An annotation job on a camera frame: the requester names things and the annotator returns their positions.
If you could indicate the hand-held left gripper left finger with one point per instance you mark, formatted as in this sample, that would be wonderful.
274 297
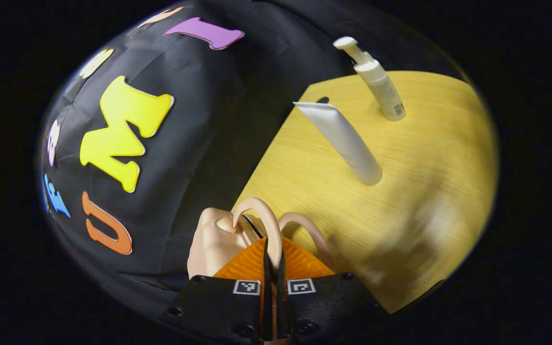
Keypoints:
267 297

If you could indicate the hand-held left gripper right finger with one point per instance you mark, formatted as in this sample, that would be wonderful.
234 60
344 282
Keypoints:
281 297

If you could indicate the beige suitcase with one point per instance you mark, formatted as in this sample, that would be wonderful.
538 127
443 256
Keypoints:
213 239

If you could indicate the white squeeze tube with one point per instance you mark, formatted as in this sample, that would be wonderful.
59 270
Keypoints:
348 143

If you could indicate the white pump bottle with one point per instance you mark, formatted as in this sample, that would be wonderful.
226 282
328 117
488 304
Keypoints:
381 84

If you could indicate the black backdrop cloth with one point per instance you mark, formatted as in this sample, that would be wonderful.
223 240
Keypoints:
199 143

